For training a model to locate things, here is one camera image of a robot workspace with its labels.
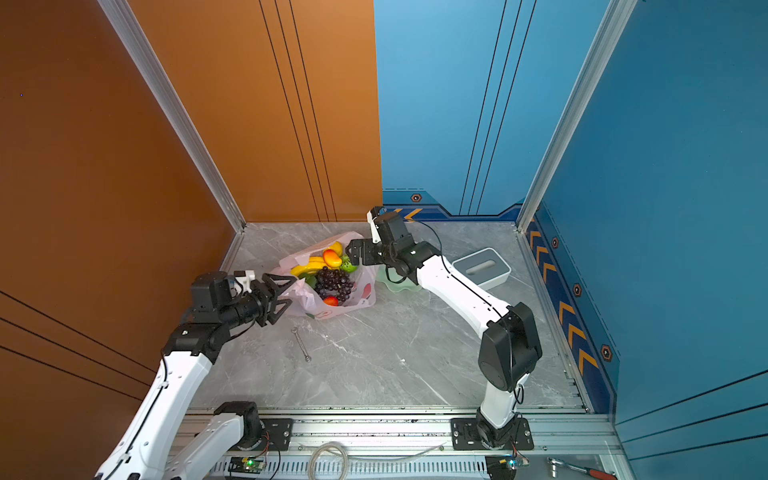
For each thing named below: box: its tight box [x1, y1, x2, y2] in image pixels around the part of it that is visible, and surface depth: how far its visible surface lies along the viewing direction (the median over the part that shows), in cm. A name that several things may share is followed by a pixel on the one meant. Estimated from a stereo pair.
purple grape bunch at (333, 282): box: [316, 266, 354, 303], surface depth 98 cm
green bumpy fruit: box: [340, 254, 358, 273], surface depth 102 cm
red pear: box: [322, 249, 342, 267], surface depth 101 cm
